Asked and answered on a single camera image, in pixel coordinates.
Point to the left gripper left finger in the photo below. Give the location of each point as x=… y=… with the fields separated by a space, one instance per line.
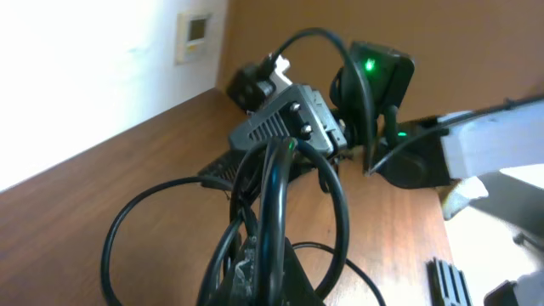
x=237 y=286

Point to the white wall thermostat panel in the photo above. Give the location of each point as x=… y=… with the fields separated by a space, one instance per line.
x=191 y=36

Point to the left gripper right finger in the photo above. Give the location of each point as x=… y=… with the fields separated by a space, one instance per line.
x=296 y=289

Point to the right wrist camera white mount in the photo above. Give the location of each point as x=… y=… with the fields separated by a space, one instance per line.
x=250 y=91

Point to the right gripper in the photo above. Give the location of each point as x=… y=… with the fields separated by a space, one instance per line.
x=299 y=112

